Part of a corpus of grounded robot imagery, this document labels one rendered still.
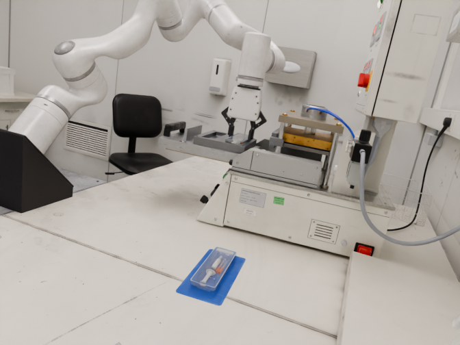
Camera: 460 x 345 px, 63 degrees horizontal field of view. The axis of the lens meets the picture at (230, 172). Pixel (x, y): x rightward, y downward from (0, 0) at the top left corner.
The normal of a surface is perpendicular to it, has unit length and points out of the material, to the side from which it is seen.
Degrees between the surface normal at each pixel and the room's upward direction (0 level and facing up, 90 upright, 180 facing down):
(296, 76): 90
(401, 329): 0
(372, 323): 0
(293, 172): 90
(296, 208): 90
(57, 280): 0
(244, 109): 89
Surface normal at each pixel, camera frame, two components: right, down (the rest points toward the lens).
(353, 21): -0.35, 0.18
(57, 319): 0.16, -0.96
